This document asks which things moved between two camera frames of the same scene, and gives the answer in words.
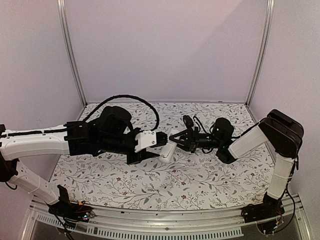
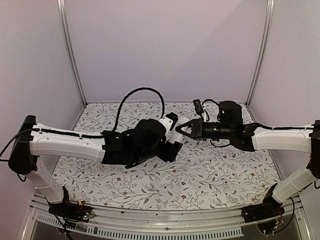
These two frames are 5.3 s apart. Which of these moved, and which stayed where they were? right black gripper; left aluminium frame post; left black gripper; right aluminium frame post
Moved: left black gripper; right black gripper
Stayed: right aluminium frame post; left aluminium frame post
